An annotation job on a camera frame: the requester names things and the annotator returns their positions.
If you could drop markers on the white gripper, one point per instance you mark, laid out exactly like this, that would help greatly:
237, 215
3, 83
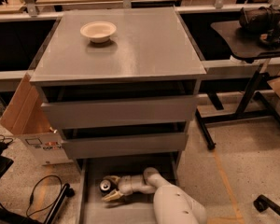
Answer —
126, 186

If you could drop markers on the blue pepsi can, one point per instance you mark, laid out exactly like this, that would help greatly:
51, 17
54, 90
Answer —
105, 186

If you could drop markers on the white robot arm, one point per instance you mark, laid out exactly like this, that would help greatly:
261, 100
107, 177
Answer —
171, 204

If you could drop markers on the grey open bottom drawer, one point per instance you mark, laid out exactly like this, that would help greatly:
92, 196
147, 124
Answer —
134, 209

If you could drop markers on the grey middle drawer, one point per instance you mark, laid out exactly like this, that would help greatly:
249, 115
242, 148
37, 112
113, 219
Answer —
125, 145

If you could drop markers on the grey top drawer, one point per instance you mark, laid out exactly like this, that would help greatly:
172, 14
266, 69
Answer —
108, 113

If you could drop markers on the grey drawer cabinet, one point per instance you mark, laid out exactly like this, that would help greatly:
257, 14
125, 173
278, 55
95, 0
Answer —
150, 55

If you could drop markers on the brown cardboard box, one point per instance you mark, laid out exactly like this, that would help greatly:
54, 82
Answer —
25, 119

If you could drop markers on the black stand leg left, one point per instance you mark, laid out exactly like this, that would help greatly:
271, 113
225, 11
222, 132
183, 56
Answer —
13, 218

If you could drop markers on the black caster leg right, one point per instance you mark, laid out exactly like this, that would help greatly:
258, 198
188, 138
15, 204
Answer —
262, 203

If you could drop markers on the white paper bowl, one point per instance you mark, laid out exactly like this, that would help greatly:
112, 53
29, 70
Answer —
98, 31

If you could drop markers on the black side table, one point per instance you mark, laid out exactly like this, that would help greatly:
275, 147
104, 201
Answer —
246, 47

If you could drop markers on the dark headset on table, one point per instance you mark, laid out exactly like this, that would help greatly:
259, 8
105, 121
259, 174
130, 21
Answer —
264, 22

